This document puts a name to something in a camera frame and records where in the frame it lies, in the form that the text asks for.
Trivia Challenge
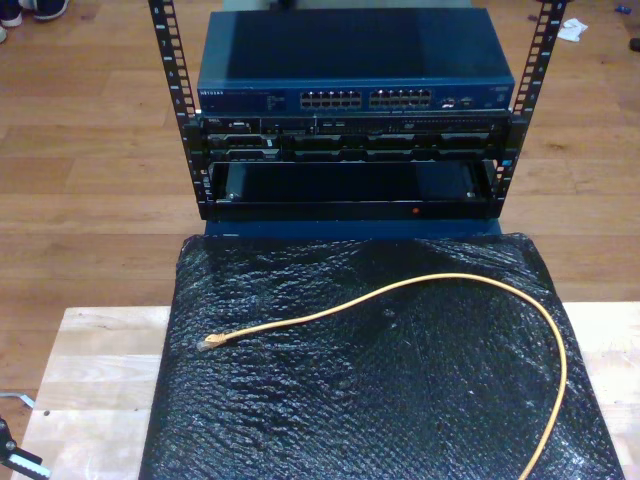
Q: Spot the yellow network cable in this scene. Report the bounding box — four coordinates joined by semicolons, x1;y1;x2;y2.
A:
196;272;569;480

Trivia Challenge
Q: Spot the grey flat strip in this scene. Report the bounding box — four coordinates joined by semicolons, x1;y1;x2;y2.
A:
0;390;36;410

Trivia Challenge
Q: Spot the black bubble wrap mat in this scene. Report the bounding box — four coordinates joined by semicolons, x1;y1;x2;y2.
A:
138;232;626;480

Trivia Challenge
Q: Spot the person's dark shoe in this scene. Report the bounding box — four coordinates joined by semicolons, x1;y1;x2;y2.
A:
33;0;70;21

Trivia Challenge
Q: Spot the black rack server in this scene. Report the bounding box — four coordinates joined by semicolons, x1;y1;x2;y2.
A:
198;113;512;164

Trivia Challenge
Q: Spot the white crumpled paper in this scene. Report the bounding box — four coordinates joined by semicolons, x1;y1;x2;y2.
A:
556;18;590;44

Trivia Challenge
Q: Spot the blue rack base plate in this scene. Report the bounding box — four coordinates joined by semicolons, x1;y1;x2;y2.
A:
204;218;504;240

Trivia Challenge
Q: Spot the blue network switch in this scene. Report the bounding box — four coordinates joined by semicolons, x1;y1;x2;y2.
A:
196;8;516;117

